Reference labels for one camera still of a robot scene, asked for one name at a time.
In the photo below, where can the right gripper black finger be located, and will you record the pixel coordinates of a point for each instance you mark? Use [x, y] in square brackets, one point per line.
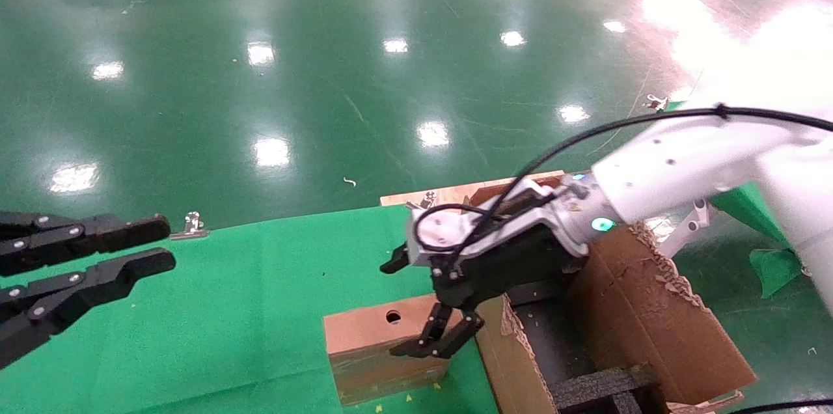
[463, 332]
[429, 338]

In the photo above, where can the small cardboard box with hole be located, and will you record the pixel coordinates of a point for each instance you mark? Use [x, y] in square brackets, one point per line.
[364, 349]

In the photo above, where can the black foam insert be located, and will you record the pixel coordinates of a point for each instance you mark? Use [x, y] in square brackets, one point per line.
[599, 389]

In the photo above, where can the silver metal binder clip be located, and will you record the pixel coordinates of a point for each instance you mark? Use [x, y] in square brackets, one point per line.
[426, 199]
[656, 102]
[192, 226]

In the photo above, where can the large green table cloth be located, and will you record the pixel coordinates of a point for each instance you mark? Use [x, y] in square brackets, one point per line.
[228, 310]

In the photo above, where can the right gripper black silver body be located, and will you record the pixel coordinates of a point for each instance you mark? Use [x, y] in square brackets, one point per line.
[514, 258]

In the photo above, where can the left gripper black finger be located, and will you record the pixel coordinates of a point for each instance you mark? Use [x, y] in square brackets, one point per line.
[97, 280]
[97, 235]

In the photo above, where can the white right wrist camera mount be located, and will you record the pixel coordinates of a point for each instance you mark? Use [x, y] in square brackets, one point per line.
[449, 228]

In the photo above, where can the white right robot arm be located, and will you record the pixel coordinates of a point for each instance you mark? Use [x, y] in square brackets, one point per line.
[703, 160]

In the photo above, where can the large open cardboard carton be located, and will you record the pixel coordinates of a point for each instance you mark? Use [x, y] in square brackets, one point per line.
[651, 316]

